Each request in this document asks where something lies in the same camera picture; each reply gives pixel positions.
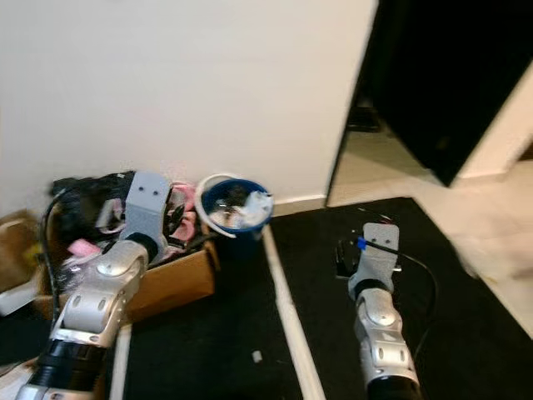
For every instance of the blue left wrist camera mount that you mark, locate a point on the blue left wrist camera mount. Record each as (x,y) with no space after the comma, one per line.
(148,204)

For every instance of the black floor mat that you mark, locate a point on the black floor mat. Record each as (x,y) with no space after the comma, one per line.
(316,333)
(200,358)

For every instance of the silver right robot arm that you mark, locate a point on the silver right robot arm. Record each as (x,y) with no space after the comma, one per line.
(383,333)

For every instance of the black plastic bag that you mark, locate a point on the black plastic bag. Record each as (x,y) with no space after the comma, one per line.
(83,196)

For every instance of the black door panel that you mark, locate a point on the black door panel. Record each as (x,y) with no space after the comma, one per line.
(441,83)

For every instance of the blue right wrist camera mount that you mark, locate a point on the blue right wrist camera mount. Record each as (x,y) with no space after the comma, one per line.
(378,250)

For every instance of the brown cardboard box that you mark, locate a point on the brown cardboard box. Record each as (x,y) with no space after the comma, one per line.
(18,250)
(175,283)

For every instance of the pink plastic packaging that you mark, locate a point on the pink plastic packaging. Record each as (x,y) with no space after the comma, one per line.
(79,248)

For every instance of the small white scrap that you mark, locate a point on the small white scrap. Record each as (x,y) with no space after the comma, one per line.
(257,357)

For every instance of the blue rubbish bin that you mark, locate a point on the blue rubbish bin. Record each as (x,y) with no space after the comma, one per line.
(237,242)

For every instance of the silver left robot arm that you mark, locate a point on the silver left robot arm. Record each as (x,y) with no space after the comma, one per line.
(100,300)

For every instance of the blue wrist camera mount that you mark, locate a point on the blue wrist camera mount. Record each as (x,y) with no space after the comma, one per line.
(148,204)
(378,250)

